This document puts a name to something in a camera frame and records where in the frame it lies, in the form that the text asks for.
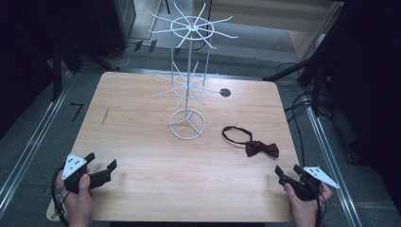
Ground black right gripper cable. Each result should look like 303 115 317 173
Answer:
315 187 328 227

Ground person's right hand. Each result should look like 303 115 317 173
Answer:
283 182 334 222

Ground black floor cables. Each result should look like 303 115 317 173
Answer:
276 61 320 159

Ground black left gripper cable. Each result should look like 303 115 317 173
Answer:
50 166 71 227

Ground dark red bow tie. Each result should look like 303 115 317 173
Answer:
221 125 280 159

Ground black cabinet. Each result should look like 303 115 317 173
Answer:
91 0 137 60

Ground white wire display rack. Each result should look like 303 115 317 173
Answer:
148 1 239 141

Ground black metal stand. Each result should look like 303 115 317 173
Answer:
262 29 346 117

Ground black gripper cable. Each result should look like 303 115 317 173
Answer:
315 187 328 227
50 166 71 227

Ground light wooden furniture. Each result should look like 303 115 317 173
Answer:
192 0 345 62

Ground black angled floor tape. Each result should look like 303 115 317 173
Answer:
70 102 84 123

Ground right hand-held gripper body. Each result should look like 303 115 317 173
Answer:
283 166 340 201

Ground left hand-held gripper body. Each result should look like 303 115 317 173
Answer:
61 152 102 195

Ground person's left hand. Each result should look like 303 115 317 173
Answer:
56 169 95 219

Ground thin floor cable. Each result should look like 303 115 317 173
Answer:
116 43 137 69

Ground metal floor rail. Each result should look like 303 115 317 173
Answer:
0 71 74 218
305 105 363 227

